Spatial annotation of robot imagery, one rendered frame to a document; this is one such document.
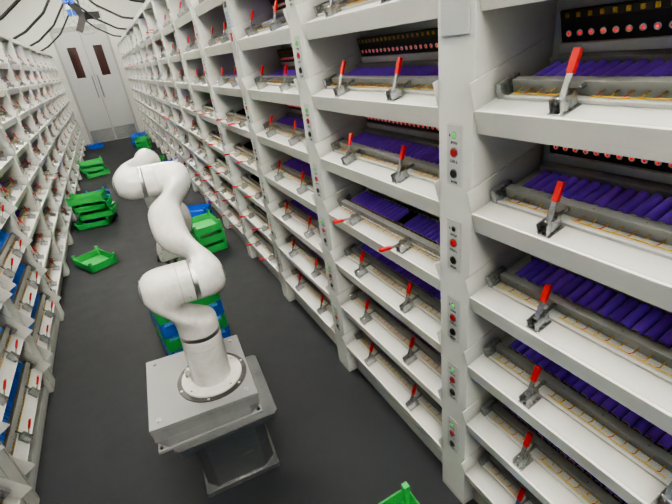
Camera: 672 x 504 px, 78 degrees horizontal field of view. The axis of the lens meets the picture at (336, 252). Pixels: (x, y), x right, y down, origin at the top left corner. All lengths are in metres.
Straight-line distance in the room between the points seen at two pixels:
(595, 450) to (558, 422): 0.08
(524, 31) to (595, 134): 0.29
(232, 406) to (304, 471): 0.39
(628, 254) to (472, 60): 0.40
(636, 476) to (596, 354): 0.23
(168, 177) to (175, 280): 0.37
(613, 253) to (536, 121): 0.23
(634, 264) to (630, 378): 0.20
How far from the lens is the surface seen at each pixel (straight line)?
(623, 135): 0.68
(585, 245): 0.78
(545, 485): 1.17
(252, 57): 2.09
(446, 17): 0.87
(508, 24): 0.88
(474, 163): 0.86
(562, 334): 0.90
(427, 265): 1.10
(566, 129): 0.73
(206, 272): 1.22
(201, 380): 1.42
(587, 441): 1.00
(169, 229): 1.31
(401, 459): 1.61
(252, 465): 1.63
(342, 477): 1.59
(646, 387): 0.84
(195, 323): 1.28
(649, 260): 0.75
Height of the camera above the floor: 1.29
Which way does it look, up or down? 26 degrees down
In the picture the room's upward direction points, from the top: 8 degrees counter-clockwise
